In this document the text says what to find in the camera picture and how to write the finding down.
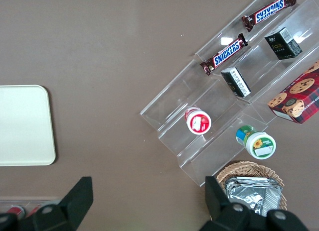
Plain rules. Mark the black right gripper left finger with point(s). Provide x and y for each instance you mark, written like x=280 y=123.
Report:
x=62 y=211

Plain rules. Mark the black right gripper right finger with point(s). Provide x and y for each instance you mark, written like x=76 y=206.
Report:
x=224 y=211

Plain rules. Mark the light wicker basket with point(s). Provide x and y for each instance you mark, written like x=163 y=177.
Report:
x=249 y=167

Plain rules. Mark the cream rectangular plastic tray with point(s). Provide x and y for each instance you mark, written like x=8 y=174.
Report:
x=25 y=125

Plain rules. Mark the silver foil packet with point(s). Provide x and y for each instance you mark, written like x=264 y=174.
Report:
x=272 y=191
x=245 y=199

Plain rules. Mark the clear acrylic bottle rack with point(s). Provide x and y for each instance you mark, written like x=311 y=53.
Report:
x=30 y=201

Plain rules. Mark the green sunflower lid jar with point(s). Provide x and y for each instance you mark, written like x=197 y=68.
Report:
x=258 y=142

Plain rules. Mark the red lid yogurt jar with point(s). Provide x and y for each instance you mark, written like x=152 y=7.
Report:
x=198 y=121

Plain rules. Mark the clear acrylic stepped display stand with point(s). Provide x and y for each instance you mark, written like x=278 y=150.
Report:
x=224 y=99

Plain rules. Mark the small black carton box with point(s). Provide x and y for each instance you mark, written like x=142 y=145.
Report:
x=284 y=43
x=236 y=82

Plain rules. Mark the red plaid cookie box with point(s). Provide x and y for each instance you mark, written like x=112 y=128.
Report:
x=299 y=99

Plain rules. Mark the Snickers chocolate bar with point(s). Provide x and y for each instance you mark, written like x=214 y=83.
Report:
x=270 y=10
x=228 y=54

